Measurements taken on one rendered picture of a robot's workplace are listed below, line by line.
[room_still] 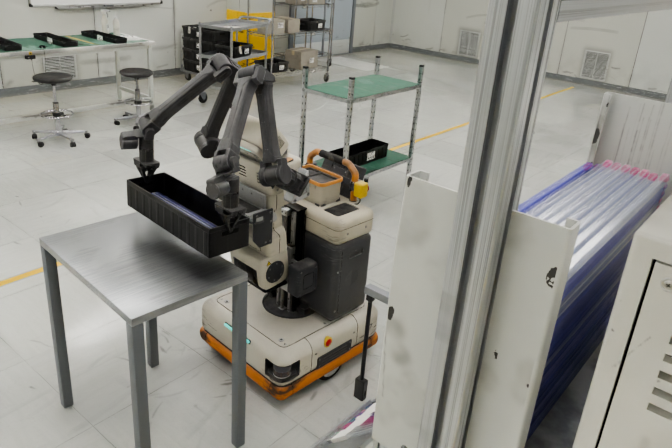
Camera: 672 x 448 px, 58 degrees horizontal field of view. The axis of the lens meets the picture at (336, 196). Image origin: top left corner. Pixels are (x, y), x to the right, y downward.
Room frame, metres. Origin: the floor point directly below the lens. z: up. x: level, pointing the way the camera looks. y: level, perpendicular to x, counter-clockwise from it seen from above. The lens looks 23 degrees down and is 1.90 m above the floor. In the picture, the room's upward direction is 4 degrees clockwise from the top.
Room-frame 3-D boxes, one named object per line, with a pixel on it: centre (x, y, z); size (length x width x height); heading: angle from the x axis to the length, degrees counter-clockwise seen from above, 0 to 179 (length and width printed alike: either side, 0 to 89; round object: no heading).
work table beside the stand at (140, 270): (1.95, 0.70, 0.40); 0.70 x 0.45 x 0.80; 47
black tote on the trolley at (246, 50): (7.48, 1.38, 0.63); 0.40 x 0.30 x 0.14; 156
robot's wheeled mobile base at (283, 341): (2.52, 0.18, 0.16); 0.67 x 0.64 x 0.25; 137
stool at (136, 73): (6.19, 2.14, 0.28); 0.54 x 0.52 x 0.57; 75
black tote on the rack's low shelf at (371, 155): (4.50, -0.15, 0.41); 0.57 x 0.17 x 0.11; 142
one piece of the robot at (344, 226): (2.59, 0.12, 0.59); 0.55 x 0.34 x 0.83; 47
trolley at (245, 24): (7.51, 1.37, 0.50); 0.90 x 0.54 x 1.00; 156
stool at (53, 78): (5.43, 2.64, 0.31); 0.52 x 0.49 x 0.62; 142
